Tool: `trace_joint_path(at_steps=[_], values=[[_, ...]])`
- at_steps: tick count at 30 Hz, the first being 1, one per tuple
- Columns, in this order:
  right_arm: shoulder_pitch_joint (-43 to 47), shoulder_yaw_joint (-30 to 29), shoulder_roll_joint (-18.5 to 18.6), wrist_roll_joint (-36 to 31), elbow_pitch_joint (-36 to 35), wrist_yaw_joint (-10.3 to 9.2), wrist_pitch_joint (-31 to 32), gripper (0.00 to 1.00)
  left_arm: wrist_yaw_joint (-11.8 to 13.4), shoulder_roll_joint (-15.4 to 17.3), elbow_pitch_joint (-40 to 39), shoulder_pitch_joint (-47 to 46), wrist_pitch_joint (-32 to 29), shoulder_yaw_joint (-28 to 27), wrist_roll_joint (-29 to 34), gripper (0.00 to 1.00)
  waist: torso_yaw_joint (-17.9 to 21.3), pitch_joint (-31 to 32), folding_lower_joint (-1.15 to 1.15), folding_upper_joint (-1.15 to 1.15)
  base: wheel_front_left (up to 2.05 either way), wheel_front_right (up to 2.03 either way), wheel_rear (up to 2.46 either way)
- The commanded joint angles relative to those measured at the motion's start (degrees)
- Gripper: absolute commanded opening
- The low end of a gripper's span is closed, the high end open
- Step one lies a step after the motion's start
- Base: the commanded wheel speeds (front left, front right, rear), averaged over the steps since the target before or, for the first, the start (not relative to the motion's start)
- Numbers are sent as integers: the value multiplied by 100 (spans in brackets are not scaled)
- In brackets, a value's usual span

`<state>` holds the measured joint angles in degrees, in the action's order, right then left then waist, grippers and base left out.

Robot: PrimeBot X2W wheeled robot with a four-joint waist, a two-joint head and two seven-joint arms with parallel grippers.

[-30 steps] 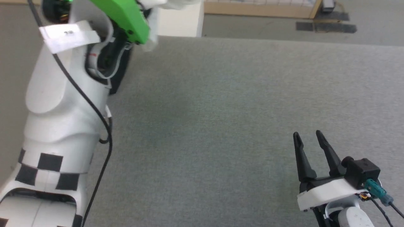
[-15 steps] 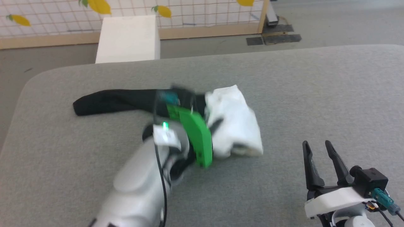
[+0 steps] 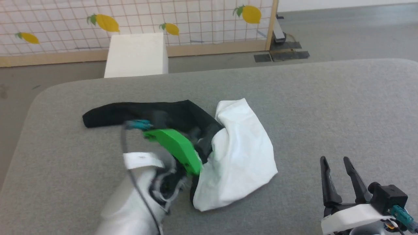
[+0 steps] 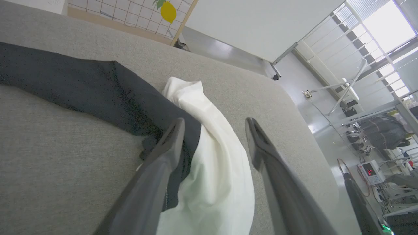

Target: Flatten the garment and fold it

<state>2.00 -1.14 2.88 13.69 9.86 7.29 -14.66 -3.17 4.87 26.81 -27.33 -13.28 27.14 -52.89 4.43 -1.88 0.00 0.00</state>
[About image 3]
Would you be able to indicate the grey metal partition stand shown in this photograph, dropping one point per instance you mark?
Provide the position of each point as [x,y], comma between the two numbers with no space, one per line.
[279,32]

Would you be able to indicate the long black floor mat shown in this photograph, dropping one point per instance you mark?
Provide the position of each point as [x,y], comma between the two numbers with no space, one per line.
[290,55]

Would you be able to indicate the black stand base plate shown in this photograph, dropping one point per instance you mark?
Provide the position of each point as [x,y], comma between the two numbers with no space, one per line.
[287,45]

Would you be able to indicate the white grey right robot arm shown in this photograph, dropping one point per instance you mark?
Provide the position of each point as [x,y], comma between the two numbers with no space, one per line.
[369,231]

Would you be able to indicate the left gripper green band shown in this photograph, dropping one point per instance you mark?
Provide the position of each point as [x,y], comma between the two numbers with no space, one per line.
[178,145]

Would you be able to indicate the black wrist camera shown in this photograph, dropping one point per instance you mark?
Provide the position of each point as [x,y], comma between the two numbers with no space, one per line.
[160,119]
[388,195]

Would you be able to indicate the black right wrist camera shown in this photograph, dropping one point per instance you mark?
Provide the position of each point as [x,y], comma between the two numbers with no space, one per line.
[388,195]

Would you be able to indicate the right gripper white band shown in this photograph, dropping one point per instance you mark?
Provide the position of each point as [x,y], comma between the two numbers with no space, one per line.
[352,218]

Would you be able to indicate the white rectangular box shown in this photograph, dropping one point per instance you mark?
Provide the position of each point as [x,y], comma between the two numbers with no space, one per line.
[137,55]

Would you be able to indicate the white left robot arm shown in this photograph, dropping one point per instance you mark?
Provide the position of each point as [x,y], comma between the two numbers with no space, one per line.
[130,202]

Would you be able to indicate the black and white garment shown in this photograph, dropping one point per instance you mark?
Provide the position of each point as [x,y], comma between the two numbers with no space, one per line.
[241,147]

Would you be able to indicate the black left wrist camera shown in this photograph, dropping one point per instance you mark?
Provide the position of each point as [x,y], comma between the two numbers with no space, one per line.
[160,119]

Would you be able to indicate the small black floor mat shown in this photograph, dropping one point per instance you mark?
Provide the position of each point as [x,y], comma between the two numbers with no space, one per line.
[262,58]

